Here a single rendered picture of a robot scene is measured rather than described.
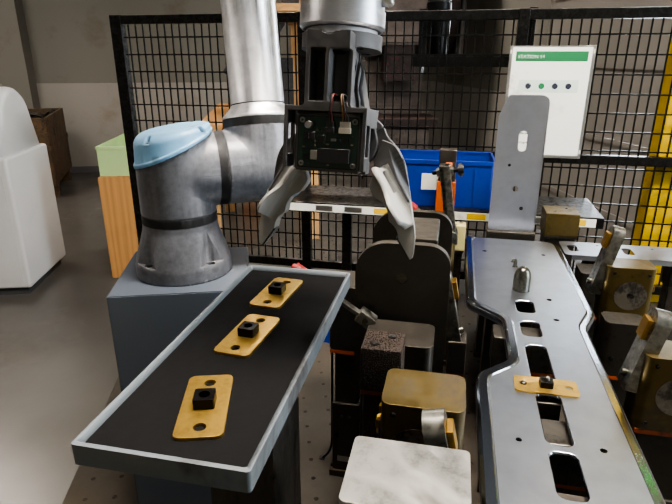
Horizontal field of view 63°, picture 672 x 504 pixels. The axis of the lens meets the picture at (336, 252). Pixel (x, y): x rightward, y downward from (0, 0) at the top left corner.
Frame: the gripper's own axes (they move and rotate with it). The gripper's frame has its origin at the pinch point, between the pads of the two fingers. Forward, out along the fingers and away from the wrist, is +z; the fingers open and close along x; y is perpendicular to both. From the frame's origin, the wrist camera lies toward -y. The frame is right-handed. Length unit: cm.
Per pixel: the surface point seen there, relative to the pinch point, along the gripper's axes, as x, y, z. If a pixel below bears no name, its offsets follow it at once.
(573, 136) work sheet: 42, -120, -13
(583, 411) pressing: 29.7, -17.7, 21.7
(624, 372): 37, -28, 20
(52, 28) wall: -475, -541, -109
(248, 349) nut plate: -6.9, 5.6, 9.2
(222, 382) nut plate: -7.0, 11.4, 10.0
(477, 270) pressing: 17, -64, 16
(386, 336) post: 4.4, -12.2, 12.9
